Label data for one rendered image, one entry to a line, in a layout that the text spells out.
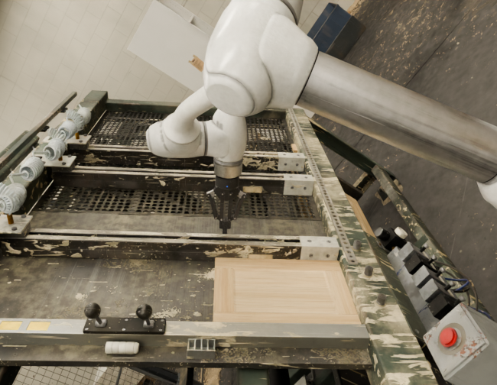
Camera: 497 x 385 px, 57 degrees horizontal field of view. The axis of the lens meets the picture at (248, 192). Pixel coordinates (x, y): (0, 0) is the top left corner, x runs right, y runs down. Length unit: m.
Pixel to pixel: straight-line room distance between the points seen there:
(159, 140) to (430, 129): 0.75
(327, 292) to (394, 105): 0.76
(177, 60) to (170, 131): 3.77
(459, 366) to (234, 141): 0.79
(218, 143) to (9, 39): 5.84
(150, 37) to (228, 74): 4.30
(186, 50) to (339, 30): 1.70
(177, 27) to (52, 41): 2.32
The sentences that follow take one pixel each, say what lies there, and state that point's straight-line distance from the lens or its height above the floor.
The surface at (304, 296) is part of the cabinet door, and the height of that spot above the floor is 1.01.
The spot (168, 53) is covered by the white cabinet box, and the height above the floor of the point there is 1.67.
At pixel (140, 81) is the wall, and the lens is 6.63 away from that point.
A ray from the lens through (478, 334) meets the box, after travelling 1.03.
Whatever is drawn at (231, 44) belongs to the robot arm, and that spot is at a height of 1.61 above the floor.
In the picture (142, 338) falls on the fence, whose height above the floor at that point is 1.40.
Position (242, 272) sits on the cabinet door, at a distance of 1.45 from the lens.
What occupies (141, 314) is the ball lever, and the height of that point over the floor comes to 1.45.
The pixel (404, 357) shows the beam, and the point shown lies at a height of 0.85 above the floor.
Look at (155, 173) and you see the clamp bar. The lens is 1.93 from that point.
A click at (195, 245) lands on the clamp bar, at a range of 1.48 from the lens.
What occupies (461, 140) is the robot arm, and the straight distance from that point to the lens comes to 0.85.
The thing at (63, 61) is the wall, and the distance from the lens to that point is 6.83.
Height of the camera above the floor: 1.69
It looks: 17 degrees down
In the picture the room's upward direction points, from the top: 60 degrees counter-clockwise
